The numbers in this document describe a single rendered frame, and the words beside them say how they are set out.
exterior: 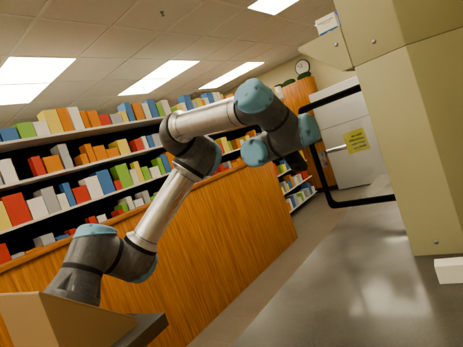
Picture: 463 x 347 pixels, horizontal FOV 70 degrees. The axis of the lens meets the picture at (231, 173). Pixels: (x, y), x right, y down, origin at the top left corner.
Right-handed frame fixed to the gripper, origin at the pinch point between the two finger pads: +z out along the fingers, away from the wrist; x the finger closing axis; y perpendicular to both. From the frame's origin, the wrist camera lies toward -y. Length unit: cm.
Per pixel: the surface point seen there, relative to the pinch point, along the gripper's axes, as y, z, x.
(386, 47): 13.8, -22.8, -34.0
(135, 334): -33, -59, 39
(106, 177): 24, 67, 217
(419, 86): 3.4, -22.7, -37.4
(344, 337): -34, -54, -17
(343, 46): 18.1, -22.6, -25.8
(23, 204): 23, -2, 219
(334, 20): 26.5, -13.7, -23.7
